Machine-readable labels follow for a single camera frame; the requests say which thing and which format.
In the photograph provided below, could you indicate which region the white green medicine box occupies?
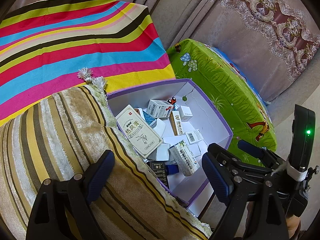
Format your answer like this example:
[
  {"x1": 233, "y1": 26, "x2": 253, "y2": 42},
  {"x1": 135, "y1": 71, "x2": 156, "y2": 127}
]
[{"x1": 169, "y1": 140, "x2": 200, "y2": 177}]

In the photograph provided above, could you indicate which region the small white cube box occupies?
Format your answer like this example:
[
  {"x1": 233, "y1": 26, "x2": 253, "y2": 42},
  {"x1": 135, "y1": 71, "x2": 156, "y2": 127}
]
[{"x1": 177, "y1": 106, "x2": 193, "y2": 122}]

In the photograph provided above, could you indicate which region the white blue barcode medicine box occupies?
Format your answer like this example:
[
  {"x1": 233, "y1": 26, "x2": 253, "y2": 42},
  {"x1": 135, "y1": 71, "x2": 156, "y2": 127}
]
[{"x1": 185, "y1": 129, "x2": 204, "y2": 144}]

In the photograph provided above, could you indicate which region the red toy car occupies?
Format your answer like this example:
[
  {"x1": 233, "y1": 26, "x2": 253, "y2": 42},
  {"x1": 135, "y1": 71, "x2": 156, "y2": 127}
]
[{"x1": 167, "y1": 96, "x2": 177, "y2": 105}]

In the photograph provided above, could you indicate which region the black rectangular box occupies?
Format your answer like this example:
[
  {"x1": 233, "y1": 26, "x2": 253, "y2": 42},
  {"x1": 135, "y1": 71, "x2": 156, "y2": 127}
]
[{"x1": 148, "y1": 161, "x2": 169, "y2": 188}]

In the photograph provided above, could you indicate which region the pink patterned curtain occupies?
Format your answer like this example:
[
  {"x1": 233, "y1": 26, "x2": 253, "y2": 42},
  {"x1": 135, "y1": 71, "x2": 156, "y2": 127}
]
[{"x1": 7, "y1": 0, "x2": 320, "y2": 128}]

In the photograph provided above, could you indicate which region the blue plastic box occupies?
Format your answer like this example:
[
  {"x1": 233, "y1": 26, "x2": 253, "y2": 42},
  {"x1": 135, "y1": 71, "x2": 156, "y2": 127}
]
[{"x1": 165, "y1": 164, "x2": 179, "y2": 175}]

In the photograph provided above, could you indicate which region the colourful striped cloth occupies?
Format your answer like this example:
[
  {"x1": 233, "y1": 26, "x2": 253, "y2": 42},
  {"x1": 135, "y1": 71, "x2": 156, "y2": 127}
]
[{"x1": 1, "y1": 0, "x2": 175, "y2": 124}]

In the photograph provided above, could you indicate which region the beige herbal medicine box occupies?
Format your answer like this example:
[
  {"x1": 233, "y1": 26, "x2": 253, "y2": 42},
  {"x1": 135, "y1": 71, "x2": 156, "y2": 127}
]
[{"x1": 116, "y1": 105, "x2": 163, "y2": 159}]

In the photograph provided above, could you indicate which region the white dental box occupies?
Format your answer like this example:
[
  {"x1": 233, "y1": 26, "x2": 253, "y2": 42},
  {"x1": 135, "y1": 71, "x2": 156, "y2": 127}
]
[{"x1": 169, "y1": 111, "x2": 184, "y2": 136}]

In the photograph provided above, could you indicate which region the purple white storage box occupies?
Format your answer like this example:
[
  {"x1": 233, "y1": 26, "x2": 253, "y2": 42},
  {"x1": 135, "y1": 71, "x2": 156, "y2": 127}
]
[{"x1": 107, "y1": 77, "x2": 234, "y2": 218}]

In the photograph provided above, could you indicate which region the person's right hand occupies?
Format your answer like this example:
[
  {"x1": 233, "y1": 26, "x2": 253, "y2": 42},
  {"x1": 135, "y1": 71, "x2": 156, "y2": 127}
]
[{"x1": 286, "y1": 215, "x2": 301, "y2": 239}]

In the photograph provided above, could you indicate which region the striped velvet cushion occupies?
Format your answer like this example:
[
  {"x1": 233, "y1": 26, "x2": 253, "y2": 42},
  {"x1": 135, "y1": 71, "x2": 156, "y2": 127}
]
[{"x1": 1, "y1": 77, "x2": 212, "y2": 239}]

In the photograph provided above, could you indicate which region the white red medicine box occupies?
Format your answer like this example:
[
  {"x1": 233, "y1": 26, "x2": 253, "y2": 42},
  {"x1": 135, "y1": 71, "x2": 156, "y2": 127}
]
[{"x1": 146, "y1": 99, "x2": 173, "y2": 119}]

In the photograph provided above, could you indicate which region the white teal medicine box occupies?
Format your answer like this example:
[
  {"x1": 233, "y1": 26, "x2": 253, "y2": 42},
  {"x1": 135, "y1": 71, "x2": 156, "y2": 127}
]
[{"x1": 142, "y1": 111, "x2": 157, "y2": 128}]

